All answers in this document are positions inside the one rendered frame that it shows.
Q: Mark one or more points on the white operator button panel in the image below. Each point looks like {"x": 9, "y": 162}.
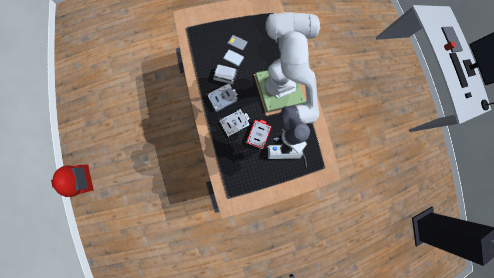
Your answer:
{"x": 275, "y": 153}

